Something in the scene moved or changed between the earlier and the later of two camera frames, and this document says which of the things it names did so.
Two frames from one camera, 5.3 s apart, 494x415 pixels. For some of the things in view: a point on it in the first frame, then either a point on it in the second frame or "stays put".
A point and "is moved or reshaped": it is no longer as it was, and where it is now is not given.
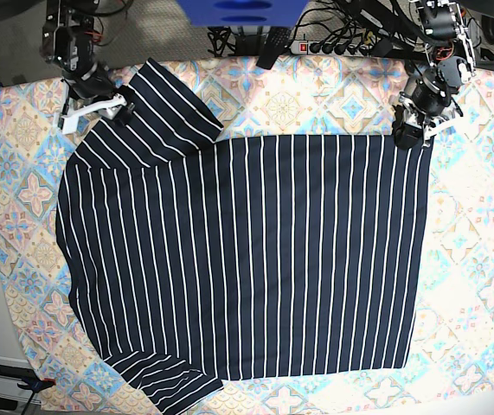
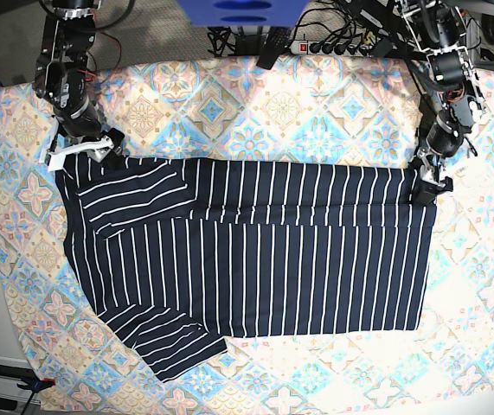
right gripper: (422, 102) -> (429, 185)
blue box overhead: (243, 13) stays put
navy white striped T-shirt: (196, 258) is moved or reshaped
